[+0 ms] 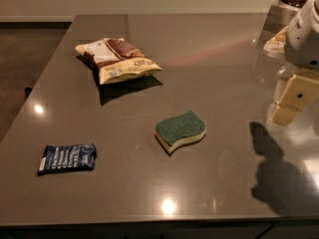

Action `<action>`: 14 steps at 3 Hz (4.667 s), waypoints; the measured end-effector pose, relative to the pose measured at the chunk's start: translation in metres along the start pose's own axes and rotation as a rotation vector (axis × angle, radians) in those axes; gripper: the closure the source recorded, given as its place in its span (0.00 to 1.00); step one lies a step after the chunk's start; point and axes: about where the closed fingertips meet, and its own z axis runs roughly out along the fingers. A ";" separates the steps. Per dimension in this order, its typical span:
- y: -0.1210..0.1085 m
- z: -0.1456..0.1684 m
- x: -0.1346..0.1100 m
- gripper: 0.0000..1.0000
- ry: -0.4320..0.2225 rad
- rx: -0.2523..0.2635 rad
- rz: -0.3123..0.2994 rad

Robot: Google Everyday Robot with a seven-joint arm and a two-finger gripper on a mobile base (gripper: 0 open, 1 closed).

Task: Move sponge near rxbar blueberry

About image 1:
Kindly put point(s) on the green and yellow sponge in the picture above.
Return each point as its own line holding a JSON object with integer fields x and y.
{"x": 180, "y": 130}

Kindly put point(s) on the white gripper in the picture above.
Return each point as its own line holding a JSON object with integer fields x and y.
{"x": 303, "y": 47}

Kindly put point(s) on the brown and white snack bag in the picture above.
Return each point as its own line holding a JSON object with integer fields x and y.
{"x": 116, "y": 60}

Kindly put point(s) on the blue rxbar blueberry wrapper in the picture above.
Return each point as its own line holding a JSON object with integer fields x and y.
{"x": 67, "y": 158}

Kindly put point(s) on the small black object on floor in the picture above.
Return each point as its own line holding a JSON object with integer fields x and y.
{"x": 27, "y": 91}

